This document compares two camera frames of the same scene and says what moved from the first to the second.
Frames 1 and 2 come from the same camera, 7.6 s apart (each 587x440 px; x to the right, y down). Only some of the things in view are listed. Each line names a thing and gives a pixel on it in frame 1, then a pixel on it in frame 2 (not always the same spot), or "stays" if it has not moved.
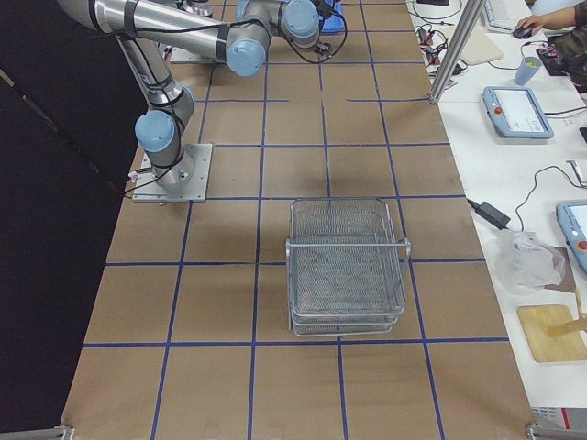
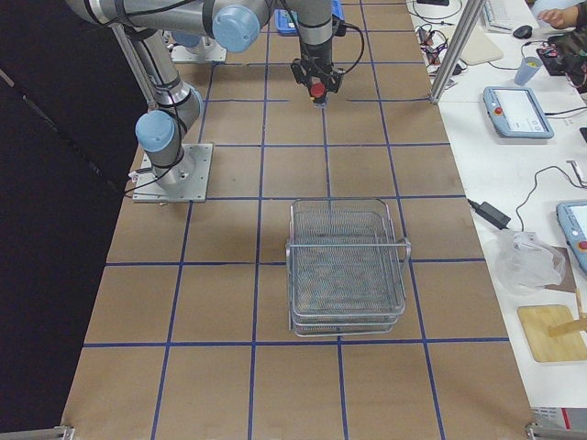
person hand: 548,21 -> 560,18
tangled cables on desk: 433,44 stays
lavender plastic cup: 526,70 stays
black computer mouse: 523,33 stays
